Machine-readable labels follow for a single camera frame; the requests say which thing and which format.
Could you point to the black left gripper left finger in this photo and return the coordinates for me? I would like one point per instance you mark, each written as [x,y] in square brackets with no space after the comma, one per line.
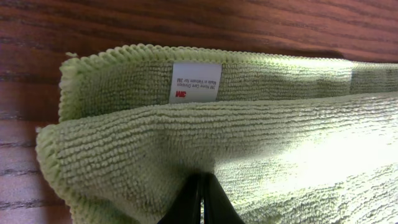
[186,208]

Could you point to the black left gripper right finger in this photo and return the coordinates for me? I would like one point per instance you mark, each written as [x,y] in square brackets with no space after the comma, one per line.
[217,207]

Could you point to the light green microfiber cloth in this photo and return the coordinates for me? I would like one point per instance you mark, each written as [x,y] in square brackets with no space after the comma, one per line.
[289,139]

